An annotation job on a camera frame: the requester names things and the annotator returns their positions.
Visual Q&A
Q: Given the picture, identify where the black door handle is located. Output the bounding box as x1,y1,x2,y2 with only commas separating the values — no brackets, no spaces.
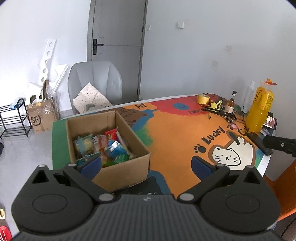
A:
92,39,104,55

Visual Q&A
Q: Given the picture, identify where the small brown glass bottle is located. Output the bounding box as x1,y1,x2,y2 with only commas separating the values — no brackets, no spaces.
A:
224,90,237,113

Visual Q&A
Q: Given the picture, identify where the yellow crumpled wrapper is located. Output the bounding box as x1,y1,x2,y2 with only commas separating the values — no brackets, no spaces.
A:
210,99,223,110

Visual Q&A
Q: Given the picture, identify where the orange red snack packet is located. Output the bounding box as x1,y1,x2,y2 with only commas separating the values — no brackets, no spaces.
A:
104,128,117,141

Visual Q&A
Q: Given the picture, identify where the white bread snack pack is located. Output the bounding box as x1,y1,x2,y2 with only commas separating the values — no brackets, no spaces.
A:
115,131,134,160

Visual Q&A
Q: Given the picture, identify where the dotted beige cushion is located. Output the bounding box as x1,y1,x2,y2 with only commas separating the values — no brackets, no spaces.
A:
73,82,113,113

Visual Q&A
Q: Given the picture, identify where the orange biscuit packet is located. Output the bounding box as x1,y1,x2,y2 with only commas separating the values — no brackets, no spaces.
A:
93,135,108,152

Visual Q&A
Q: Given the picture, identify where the white wall switch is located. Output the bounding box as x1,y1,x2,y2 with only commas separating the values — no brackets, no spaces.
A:
177,22,185,30

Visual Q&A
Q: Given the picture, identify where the black folding stand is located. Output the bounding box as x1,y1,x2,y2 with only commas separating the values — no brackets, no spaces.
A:
201,106,237,121

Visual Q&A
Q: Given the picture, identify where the white perforated foam board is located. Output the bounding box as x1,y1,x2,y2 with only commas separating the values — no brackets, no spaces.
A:
31,39,69,102

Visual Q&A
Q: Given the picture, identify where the open cardboard box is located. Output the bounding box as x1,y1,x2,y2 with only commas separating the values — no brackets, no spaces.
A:
66,111,150,192

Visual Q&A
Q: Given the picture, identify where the green candy packet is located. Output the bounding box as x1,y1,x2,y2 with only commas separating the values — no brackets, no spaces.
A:
102,154,130,168

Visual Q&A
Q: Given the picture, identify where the grey door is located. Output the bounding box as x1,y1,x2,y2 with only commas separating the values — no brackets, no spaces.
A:
87,0,147,102

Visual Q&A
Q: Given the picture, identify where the clear nut snack pack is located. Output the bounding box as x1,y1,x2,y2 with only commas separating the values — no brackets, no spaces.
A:
73,135,95,157

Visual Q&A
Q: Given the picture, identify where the black smartphone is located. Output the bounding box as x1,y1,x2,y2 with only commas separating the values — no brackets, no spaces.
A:
263,115,278,130

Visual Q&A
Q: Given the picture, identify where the yellow tape roll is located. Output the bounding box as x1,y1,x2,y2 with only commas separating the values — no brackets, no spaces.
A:
196,93,210,105

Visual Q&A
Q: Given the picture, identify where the blue candy packet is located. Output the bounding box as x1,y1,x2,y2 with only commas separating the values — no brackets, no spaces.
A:
105,141,127,158

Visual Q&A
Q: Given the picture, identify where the SF cardboard shipping box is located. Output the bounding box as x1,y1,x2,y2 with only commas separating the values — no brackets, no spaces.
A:
26,99,59,133

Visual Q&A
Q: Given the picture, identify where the clear plastic bottle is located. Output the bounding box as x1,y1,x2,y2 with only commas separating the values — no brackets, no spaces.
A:
241,81,255,113

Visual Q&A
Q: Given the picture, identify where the black shoe rack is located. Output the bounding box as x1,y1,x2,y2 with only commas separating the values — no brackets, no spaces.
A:
1,98,33,140

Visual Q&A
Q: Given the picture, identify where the grey padded chair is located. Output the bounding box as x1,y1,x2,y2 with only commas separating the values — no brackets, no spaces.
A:
68,61,122,114

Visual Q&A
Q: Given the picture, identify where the colourful cartoon table mat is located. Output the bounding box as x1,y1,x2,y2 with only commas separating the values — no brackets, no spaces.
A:
51,93,272,197

